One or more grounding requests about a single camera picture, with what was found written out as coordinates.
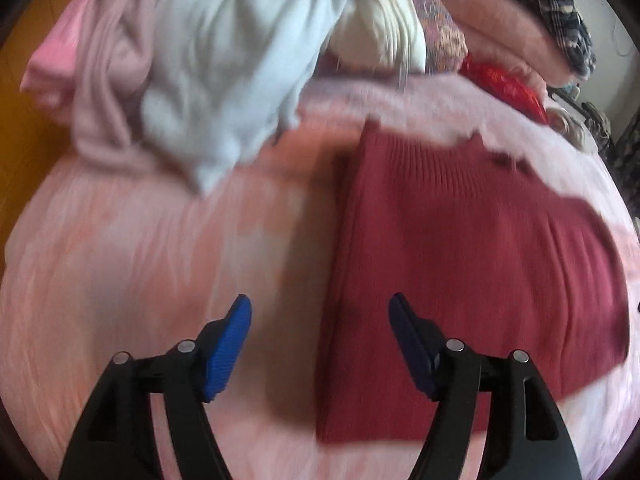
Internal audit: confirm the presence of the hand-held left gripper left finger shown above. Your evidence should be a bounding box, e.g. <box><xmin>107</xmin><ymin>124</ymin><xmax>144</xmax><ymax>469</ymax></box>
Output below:
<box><xmin>59</xmin><ymin>294</ymin><xmax>253</xmax><ymax>480</ymax></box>

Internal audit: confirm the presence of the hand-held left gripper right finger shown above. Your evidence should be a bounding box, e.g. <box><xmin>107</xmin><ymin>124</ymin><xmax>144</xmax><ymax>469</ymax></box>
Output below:
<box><xmin>389</xmin><ymin>292</ymin><xmax>584</xmax><ymax>480</ymax></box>

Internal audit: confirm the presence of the dark red knit sweater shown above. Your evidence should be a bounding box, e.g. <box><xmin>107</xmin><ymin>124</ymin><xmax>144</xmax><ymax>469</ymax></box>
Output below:
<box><xmin>315</xmin><ymin>120</ymin><xmax>634</xmax><ymax>445</ymax></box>

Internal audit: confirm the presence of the pink patterned bed blanket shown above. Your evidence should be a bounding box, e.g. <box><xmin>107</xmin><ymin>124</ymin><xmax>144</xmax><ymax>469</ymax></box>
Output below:
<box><xmin>0</xmin><ymin>70</ymin><xmax>640</xmax><ymax>480</ymax></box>

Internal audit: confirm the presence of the beige pouch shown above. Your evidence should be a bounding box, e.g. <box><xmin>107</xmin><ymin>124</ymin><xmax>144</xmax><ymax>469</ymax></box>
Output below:
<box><xmin>547</xmin><ymin>105</ymin><xmax>597</xmax><ymax>152</ymax></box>

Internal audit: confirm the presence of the red embroidered pouch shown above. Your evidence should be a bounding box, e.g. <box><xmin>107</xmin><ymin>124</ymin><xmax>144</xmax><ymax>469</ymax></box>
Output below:
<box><xmin>457</xmin><ymin>55</ymin><xmax>549</xmax><ymax>124</ymax></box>

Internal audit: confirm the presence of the dark curtain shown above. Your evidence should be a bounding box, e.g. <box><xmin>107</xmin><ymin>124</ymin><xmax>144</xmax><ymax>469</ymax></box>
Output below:
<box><xmin>612</xmin><ymin>110</ymin><xmax>640</xmax><ymax>222</ymax></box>

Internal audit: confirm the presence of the light blue striped garment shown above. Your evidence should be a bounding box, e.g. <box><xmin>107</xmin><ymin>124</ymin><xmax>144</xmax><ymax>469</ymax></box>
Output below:
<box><xmin>140</xmin><ymin>0</ymin><xmax>407</xmax><ymax>197</ymax></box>

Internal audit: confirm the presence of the mauve garment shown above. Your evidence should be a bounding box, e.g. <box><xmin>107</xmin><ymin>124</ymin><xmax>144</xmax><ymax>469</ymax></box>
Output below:
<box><xmin>70</xmin><ymin>0</ymin><xmax>168</xmax><ymax>172</ymax></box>

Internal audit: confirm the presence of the wooden wardrobe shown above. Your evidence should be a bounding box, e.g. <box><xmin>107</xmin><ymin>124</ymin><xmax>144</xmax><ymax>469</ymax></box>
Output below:
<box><xmin>0</xmin><ymin>10</ymin><xmax>76</xmax><ymax>242</ymax></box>

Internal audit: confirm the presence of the paisley pillow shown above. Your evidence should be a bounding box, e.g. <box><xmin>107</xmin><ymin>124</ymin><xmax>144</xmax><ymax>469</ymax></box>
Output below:
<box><xmin>410</xmin><ymin>0</ymin><xmax>472</xmax><ymax>79</ymax></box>

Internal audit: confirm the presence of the white garment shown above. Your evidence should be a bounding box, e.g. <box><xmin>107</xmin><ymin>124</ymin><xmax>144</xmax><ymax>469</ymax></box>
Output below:
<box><xmin>327</xmin><ymin>0</ymin><xmax>427</xmax><ymax>74</ymax></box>

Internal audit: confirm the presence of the pink garment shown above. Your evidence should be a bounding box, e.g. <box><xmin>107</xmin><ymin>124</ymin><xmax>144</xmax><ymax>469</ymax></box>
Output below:
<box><xmin>20</xmin><ymin>0</ymin><xmax>101</xmax><ymax>127</ymax></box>

